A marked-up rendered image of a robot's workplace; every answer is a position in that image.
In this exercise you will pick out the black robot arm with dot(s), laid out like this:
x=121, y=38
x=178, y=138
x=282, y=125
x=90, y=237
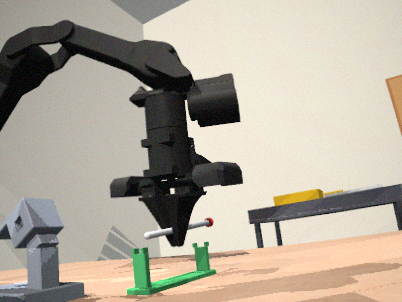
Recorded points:
x=24, y=65

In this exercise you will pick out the grey tapered pin with dark red cap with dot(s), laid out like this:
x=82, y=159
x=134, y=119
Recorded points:
x=155, y=234

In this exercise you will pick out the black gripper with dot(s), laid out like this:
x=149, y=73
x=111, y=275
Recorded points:
x=169, y=157

